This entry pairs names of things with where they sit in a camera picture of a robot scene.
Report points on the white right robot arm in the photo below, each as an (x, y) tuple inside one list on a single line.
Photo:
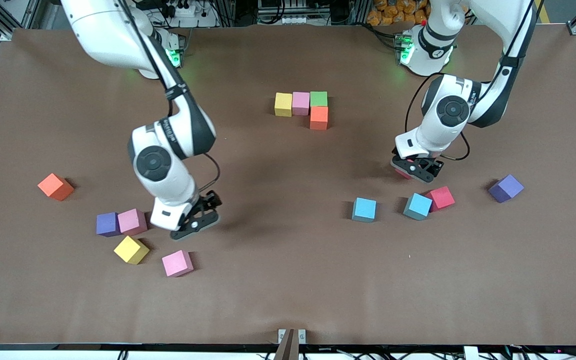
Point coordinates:
[(153, 162)]

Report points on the small white box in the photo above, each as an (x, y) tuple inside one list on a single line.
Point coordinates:
[(470, 353)]

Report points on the brown bar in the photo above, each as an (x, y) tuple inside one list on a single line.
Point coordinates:
[(288, 347)]

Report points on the yellow foam cube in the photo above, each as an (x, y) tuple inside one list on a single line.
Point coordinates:
[(283, 104), (130, 249)]

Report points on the green foam cube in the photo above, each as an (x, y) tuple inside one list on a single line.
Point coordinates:
[(319, 98)]

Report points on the white power strip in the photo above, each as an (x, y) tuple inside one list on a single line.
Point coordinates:
[(183, 10)]

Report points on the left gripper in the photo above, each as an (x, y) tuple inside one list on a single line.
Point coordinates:
[(433, 165)]

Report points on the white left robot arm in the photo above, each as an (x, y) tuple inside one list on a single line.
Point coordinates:
[(452, 111)]

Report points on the violet foam cube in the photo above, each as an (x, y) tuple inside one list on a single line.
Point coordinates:
[(506, 187), (107, 223)]

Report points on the pinkish red foam cube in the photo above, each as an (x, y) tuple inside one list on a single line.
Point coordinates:
[(441, 197), (402, 175)]

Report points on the cyan foam cube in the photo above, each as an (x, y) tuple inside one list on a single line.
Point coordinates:
[(418, 205), (364, 208)]

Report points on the grey metal bracket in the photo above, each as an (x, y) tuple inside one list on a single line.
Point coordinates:
[(302, 336)]

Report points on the orange mesh bag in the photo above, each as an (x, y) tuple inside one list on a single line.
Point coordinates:
[(393, 12)]

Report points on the mauve pink foam cube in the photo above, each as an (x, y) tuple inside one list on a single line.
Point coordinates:
[(301, 102)]

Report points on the orange foam cube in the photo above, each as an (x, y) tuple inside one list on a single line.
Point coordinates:
[(319, 118), (55, 186)]

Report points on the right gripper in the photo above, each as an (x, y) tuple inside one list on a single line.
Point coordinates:
[(210, 201)]

